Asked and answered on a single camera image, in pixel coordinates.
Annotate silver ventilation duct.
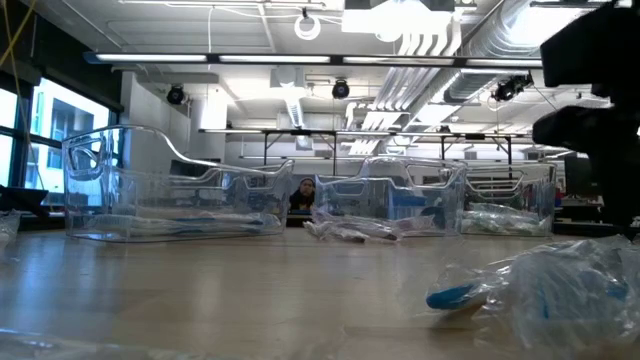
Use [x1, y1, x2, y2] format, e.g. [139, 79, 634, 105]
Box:
[442, 0, 544, 104]

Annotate overhead light bar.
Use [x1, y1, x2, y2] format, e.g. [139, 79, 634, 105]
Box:
[82, 49, 544, 70]

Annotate window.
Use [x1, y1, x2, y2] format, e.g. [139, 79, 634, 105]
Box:
[0, 74, 121, 196]

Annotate blue white toothbrush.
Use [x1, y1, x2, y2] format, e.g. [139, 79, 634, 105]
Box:
[164, 209, 281, 229]
[479, 234, 640, 351]
[424, 264, 506, 314]
[99, 223, 282, 237]
[87, 205, 271, 225]

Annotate person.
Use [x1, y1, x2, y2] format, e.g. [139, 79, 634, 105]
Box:
[288, 176, 317, 212]

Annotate white cable coil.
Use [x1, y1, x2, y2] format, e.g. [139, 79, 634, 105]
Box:
[293, 12, 323, 42]

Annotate yellow cable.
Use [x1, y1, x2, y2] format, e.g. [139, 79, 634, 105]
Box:
[0, 0, 39, 69]

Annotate clear plastic bin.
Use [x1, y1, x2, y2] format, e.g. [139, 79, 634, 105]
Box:
[313, 155, 466, 237]
[62, 124, 296, 245]
[459, 162, 558, 237]

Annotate clear wrapped toothbrush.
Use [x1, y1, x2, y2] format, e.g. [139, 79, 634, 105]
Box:
[462, 202, 519, 236]

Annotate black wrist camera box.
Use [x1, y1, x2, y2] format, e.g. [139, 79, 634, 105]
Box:
[539, 2, 640, 96]

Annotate black laptop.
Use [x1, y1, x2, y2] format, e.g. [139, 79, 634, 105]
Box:
[0, 184, 50, 216]

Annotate black computer monitor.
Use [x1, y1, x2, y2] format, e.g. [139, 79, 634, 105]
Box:
[563, 155, 594, 199]

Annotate black shelf frame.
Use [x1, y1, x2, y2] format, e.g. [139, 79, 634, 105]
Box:
[198, 128, 536, 174]

